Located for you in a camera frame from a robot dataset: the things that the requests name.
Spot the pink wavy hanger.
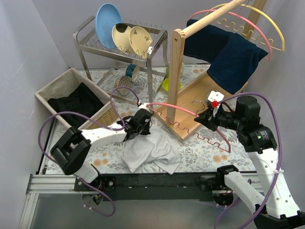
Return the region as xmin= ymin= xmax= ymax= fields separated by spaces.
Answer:
xmin=146 ymin=102 xmax=231 ymax=153
xmin=187 ymin=9 xmax=274 ymax=62

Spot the white cloth garment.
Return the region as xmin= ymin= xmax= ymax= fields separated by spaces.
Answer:
xmin=122 ymin=127 xmax=181 ymax=175

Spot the dark blue denim skirt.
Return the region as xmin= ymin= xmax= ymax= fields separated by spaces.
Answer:
xmin=183 ymin=25 xmax=268 ymax=94

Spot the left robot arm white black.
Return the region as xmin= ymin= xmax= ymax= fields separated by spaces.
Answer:
xmin=51 ymin=108 xmax=152 ymax=191

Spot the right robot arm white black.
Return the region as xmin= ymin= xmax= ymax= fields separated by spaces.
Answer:
xmin=194 ymin=91 xmax=305 ymax=229

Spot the yellow wavy hanger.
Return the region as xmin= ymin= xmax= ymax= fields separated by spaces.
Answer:
xmin=214 ymin=3 xmax=285 ymax=52

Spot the floral table mat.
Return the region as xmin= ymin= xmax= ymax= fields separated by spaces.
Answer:
xmin=43 ymin=64 xmax=255 ymax=175

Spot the patterned red bowl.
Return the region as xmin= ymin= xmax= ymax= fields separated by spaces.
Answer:
xmin=114 ymin=76 xmax=130 ymax=96

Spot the lime green bowl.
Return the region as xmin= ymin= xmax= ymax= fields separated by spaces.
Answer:
xmin=162 ymin=78 xmax=169 ymax=92

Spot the teal cup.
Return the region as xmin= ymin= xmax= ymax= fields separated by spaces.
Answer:
xmin=125 ymin=64 xmax=140 ymax=83

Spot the black cloth garment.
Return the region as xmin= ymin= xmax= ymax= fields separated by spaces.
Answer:
xmin=48 ymin=83 xmax=104 ymax=117

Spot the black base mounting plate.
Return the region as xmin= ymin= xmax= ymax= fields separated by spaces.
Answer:
xmin=73 ymin=171 xmax=245 ymax=202

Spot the wicker laundry basket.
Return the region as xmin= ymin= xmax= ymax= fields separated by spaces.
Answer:
xmin=35 ymin=68 xmax=118 ymax=126

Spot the cream floral plate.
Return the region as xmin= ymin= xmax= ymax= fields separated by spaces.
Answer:
xmin=129 ymin=26 xmax=153 ymax=59

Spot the cream plate dark spot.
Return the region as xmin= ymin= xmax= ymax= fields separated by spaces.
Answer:
xmin=112 ymin=23 xmax=134 ymax=54

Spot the steel dish rack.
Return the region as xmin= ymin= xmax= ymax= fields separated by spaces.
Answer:
xmin=73 ymin=16 xmax=168 ymax=102

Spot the blue plate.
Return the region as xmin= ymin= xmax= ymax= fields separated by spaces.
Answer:
xmin=95 ymin=3 xmax=122 ymax=50

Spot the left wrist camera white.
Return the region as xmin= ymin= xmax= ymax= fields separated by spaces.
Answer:
xmin=137 ymin=101 xmax=150 ymax=112

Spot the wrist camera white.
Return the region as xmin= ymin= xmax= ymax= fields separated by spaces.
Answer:
xmin=137 ymin=101 xmax=150 ymax=112
xmin=205 ymin=91 xmax=224 ymax=110

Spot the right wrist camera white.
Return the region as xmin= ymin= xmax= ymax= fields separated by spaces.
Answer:
xmin=205 ymin=91 xmax=224 ymax=110

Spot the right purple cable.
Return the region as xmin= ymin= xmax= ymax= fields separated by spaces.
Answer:
xmin=213 ymin=92 xmax=283 ymax=229

